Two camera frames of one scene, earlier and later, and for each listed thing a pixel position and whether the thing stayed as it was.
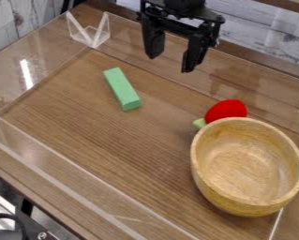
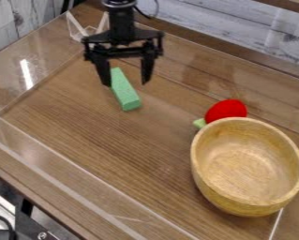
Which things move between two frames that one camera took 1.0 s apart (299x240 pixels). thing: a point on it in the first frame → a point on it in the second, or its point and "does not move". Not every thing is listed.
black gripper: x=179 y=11 → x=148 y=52
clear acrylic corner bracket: x=90 y=36 does not move
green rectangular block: x=124 y=92 does not move
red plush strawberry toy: x=223 y=109 does not move
